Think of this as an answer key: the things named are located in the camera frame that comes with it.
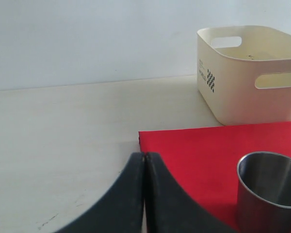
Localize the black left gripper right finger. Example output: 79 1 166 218
144 152 235 233

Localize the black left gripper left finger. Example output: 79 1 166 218
56 152 145 233

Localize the red table cloth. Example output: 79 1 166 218
139 122 291 229

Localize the stainless steel cup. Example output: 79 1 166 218
236 151 291 233

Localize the cream plastic bin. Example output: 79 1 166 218
197 25 291 125

